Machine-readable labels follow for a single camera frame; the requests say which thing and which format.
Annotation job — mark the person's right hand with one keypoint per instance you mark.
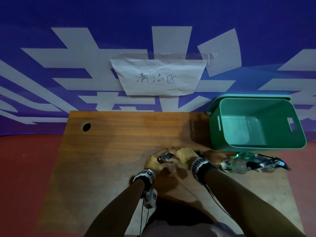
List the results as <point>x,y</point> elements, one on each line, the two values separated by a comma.
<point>187,157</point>

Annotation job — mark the person's left hand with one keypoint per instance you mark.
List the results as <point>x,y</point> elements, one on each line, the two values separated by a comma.
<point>153,162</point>

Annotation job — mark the teal spray bottle blue sprayer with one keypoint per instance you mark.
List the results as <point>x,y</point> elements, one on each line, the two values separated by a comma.
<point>244,156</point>

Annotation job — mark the person's right forearm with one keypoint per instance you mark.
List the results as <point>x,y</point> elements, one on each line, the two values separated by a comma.
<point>247,204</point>

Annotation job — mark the person's left forearm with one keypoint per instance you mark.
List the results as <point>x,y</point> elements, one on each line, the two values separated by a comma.
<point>116,212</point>

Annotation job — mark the person's grey shirt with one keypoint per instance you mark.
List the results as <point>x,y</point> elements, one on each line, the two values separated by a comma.
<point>187,230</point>

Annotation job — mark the left marker wristband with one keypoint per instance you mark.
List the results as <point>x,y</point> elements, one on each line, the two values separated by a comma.
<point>145,173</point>

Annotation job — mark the marker wristband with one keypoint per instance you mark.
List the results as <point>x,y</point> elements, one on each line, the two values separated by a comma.
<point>145,173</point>
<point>198,165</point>

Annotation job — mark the right marker wristband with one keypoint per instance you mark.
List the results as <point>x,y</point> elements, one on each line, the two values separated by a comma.
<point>198,165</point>

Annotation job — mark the white paper sign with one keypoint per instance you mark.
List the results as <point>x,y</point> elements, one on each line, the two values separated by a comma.
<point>160,69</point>

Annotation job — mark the green plastic storage box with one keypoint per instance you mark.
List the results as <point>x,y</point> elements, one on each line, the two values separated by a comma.
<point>271,113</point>

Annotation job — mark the clear tape strip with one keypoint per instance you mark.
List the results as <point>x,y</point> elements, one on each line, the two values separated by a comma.
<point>209,56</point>

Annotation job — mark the blue banner with white print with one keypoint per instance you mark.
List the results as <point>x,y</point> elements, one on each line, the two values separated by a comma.
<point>74,17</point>

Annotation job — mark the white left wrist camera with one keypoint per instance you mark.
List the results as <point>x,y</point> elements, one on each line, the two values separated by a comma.
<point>150,198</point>

